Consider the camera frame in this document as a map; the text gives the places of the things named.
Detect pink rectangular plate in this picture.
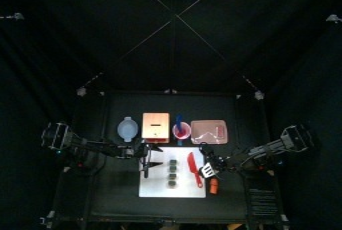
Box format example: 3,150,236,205
190,118,229,145

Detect red toy knife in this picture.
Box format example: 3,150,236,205
186,151,205,189

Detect orange toy carrot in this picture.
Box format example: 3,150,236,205
209,177,220,195

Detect white cutting board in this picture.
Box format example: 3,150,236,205
138,146,208,199

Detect grey bowl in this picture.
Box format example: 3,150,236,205
117,116,141,143

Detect wooden box with red drawer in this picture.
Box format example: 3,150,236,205
142,112,172,144

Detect purple bowl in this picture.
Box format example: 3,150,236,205
172,122,193,141

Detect blue stick in cup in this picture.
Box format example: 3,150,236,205
174,114,185,135

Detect white text label sticker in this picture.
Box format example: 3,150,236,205
249,188,280,217

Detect short side brace cord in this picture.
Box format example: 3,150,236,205
85,72,105,90
242,75,260,92

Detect vertical frame post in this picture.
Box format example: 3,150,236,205
170,0,178,92

